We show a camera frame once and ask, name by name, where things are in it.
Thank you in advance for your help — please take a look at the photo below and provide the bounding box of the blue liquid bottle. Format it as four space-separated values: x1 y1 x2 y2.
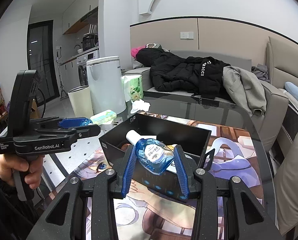
126 130 173 176
77 118 93 127

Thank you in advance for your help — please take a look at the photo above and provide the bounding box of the brown amber bottle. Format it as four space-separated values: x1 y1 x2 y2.
121 143 130 152

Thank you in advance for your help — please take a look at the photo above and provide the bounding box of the person's left hand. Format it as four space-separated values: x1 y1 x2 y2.
0 154 45 190

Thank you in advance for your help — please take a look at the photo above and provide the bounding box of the cream trash bin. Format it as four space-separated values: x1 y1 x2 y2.
68 86 94 118

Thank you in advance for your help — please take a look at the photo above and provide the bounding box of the green pill case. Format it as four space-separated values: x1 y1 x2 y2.
90 109 117 126

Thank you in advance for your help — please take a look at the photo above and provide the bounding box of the anime printed desk mat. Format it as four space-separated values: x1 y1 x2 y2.
42 114 264 240

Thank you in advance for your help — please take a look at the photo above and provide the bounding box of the black storage box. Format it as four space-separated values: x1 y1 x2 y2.
100 114 211 201

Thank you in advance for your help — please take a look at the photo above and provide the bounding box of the white air purifier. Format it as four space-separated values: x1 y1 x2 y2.
86 56 126 114

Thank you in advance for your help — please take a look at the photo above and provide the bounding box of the crumpled white tissue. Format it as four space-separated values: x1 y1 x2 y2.
131 99 150 114

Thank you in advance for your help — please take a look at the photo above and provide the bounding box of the black glass door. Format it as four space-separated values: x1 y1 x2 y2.
27 20 60 106

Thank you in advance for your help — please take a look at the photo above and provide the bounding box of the green tissue pack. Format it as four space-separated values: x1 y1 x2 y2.
121 74 144 102

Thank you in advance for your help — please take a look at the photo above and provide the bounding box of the black kitchen appliance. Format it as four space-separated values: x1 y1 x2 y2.
82 34 98 51

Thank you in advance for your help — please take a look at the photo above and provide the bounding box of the grey sofa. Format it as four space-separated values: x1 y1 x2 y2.
125 48 288 151

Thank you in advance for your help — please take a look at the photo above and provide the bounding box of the beige cushion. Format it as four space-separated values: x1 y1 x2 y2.
274 132 298 235

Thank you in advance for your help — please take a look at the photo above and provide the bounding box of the black puffer jacket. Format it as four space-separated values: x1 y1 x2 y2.
136 48 230 100

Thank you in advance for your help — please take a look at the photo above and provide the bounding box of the grey hoodie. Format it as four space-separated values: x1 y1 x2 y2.
223 66 266 116

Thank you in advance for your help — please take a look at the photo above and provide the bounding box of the white wall switch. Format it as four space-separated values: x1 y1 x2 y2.
180 31 194 40

